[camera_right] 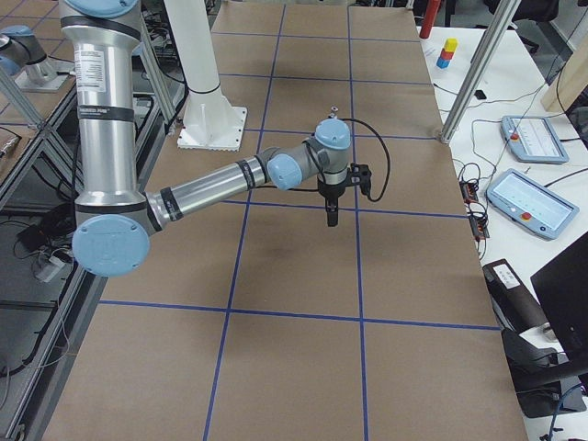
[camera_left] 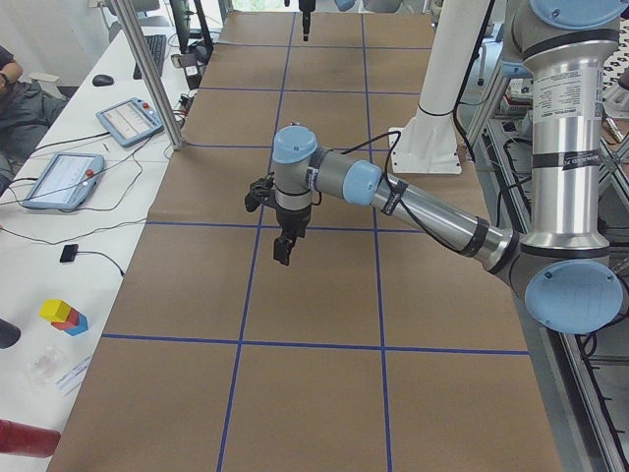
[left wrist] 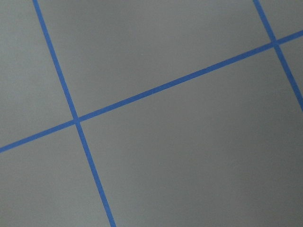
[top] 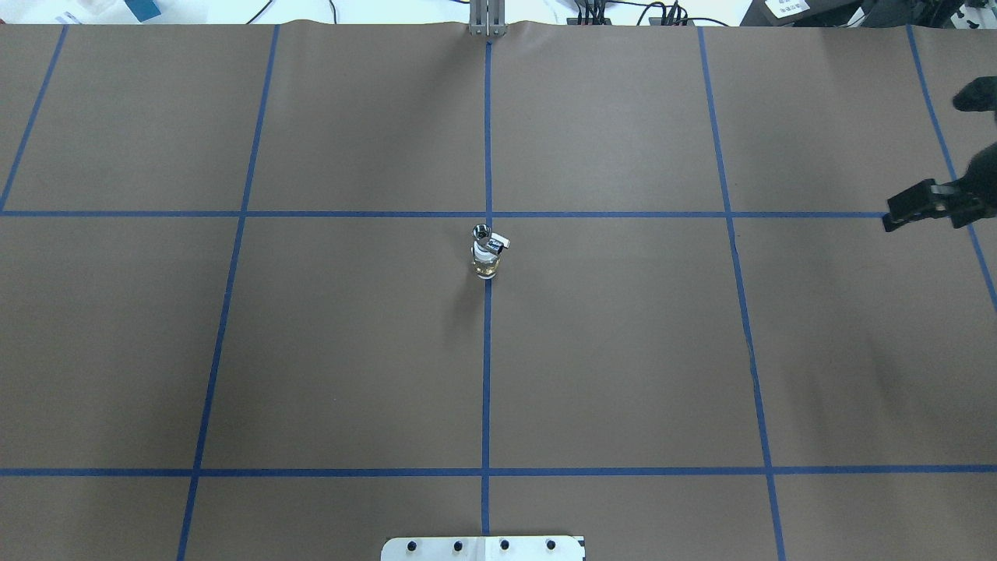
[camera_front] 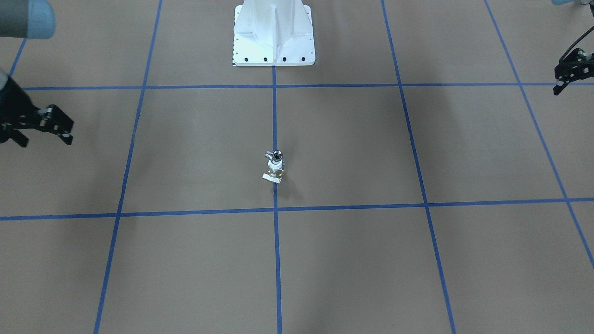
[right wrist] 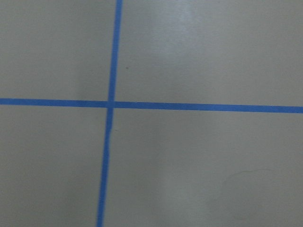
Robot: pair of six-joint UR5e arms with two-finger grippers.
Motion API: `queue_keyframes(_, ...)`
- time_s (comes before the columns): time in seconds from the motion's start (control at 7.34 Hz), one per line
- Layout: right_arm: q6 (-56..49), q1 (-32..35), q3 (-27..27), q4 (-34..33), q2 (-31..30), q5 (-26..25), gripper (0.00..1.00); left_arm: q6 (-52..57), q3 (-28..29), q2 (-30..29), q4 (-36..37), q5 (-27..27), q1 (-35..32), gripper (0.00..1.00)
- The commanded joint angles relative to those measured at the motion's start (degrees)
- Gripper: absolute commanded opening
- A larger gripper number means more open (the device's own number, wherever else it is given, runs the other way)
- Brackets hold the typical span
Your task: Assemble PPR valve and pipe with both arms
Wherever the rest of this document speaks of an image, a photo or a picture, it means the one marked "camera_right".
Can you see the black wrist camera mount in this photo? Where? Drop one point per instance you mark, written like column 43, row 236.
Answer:
column 359, row 175

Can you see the white camera stand column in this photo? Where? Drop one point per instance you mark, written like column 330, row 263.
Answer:
column 210, row 122

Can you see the lower teach pendant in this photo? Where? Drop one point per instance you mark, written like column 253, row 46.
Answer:
column 531, row 205

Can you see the aluminium frame post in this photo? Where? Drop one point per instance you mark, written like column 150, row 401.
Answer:
column 488, row 45

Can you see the orange black electronics board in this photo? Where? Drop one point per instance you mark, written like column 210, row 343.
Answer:
column 469, row 191

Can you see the upper teach pendant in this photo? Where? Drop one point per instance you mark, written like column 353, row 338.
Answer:
column 533, row 140

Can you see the red cube block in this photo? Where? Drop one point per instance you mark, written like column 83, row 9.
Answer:
column 446, row 56

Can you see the black box with label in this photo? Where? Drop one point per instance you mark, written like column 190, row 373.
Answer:
column 514, row 300

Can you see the blue cube block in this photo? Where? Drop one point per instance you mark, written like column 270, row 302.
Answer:
column 442, row 63

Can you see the red cylinder bottle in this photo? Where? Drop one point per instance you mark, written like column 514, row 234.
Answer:
column 429, row 18

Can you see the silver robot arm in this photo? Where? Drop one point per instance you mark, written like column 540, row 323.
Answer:
column 25, row 60

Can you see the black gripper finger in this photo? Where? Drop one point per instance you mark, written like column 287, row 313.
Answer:
column 332, row 216

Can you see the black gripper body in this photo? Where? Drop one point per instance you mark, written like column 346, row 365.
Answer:
column 332, row 191

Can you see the black monitor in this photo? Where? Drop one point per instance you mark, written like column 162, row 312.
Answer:
column 561, row 288

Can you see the yellow cube block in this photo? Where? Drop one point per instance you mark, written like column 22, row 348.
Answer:
column 451, row 45

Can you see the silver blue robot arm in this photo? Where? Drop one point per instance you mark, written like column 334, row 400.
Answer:
column 115, row 220

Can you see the chrome angle valve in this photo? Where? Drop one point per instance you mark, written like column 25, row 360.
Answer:
column 333, row 112

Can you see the teach pendant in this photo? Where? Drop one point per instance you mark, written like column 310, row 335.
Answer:
column 531, row 205
column 533, row 140

